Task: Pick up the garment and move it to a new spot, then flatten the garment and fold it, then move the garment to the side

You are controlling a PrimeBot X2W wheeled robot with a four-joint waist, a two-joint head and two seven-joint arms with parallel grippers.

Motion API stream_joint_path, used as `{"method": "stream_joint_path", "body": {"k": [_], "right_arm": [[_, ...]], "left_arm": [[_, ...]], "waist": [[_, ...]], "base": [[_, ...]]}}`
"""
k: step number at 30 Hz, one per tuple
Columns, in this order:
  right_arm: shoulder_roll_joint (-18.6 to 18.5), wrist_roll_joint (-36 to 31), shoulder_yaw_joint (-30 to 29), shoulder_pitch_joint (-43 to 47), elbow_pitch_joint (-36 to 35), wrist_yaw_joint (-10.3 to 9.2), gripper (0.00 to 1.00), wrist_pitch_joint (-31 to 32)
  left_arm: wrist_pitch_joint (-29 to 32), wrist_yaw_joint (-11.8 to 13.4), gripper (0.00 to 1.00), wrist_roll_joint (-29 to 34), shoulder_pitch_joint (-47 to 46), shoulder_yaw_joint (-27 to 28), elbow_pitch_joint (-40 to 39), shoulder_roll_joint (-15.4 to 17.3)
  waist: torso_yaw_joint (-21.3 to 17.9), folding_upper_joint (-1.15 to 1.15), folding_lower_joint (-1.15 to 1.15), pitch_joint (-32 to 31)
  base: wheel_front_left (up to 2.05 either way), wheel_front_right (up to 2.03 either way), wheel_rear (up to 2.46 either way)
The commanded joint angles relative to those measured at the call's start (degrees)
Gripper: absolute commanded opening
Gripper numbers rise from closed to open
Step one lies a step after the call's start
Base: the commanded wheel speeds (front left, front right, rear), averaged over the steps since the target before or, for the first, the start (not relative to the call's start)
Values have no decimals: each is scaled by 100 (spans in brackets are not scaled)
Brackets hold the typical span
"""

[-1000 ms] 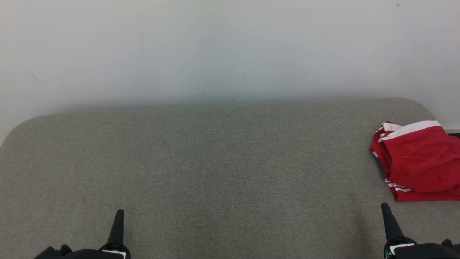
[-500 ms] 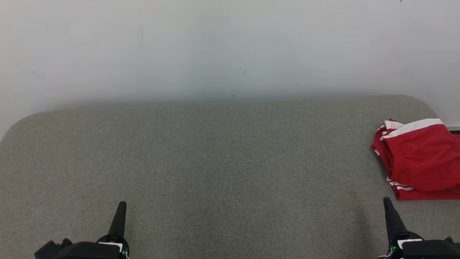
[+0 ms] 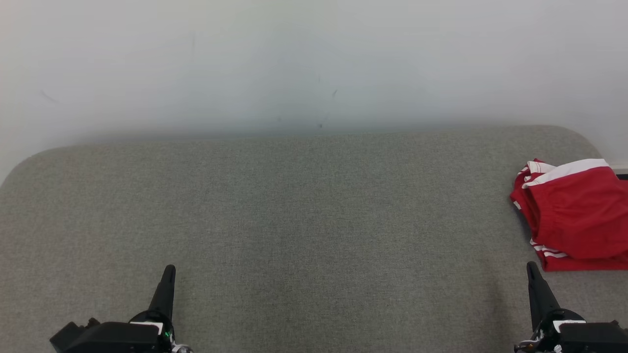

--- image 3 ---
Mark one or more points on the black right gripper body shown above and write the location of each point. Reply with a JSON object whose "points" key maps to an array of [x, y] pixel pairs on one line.
{"points": [[588, 338]]}

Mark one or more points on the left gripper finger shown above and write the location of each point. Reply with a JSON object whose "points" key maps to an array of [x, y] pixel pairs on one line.
{"points": [[164, 299]]}

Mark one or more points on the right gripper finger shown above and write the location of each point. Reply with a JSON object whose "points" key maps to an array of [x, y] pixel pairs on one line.
{"points": [[542, 304]]}

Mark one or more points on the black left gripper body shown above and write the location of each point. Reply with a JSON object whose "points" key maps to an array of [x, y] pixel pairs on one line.
{"points": [[122, 338]]}

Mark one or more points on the red white-sleeved jersey shirt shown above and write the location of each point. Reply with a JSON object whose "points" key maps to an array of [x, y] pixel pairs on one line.
{"points": [[588, 264]]}

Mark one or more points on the black baseboard strip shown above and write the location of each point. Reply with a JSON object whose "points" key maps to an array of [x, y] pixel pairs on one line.
{"points": [[623, 176]]}

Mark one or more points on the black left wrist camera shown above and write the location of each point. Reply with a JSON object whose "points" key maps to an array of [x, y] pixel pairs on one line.
{"points": [[71, 336]]}

